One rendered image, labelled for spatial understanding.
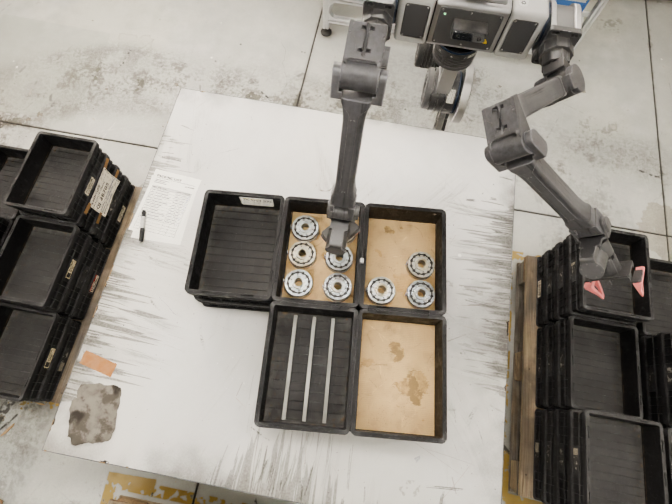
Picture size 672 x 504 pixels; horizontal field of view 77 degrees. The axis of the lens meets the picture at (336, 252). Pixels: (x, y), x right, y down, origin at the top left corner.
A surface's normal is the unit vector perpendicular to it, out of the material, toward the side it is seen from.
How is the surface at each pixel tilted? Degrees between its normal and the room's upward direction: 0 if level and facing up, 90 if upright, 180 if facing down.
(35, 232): 0
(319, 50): 0
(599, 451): 0
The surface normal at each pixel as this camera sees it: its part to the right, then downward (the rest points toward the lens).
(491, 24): -0.18, 0.92
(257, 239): 0.02, -0.34
